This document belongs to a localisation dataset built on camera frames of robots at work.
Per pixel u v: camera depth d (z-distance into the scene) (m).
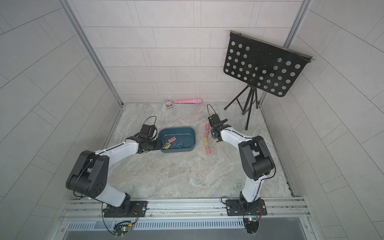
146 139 0.71
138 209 0.71
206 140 0.95
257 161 0.48
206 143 0.94
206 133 0.99
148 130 0.72
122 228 0.68
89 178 0.43
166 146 0.91
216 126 0.74
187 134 0.99
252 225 0.68
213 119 0.75
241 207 0.64
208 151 0.91
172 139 0.93
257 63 0.78
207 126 1.02
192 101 1.16
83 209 0.72
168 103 1.15
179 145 0.90
